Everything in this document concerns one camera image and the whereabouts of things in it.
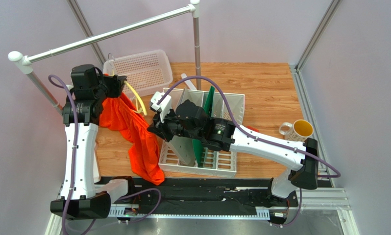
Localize yellow clothes hanger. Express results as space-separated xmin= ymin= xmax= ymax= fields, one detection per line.
xmin=107 ymin=52 xmax=147 ymax=116

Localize orange shorts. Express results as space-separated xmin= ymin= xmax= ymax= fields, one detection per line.
xmin=99 ymin=94 xmax=165 ymax=186

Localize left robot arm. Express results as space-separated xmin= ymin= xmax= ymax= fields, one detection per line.
xmin=50 ymin=64 xmax=133 ymax=220

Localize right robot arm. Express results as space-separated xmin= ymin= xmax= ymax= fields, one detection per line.
xmin=148 ymin=97 xmax=318 ymax=198

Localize grey folder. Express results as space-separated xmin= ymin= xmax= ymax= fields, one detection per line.
xmin=166 ymin=88 xmax=196 ymax=166

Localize white plastic file organizer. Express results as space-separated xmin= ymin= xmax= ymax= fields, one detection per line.
xmin=159 ymin=90 xmax=245 ymax=178

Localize white perforated plastic basket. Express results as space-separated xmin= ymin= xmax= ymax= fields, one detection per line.
xmin=102 ymin=50 xmax=173 ymax=96

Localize small red cube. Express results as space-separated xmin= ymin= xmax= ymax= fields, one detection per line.
xmin=247 ymin=126 xmax=259 ymax=132

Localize white metal clothes rack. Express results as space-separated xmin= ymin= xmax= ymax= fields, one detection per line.
xmin=8 ymin=0 xmax=201 ymax=115

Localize white patterned mug yellow inside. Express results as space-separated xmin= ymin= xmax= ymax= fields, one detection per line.
xmin=279 ymin=119 xmax=314 ymax=142

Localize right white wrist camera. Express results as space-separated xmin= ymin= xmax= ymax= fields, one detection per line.
xmin=149 ymin=92 xmax=172 ymax=123

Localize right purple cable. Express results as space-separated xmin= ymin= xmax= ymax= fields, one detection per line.
xmin=156 ymin=75 xmax=342 ymax=227

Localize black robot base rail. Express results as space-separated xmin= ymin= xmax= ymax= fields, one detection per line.
xmin=108 ymin=177 xmax=313 ymax=224

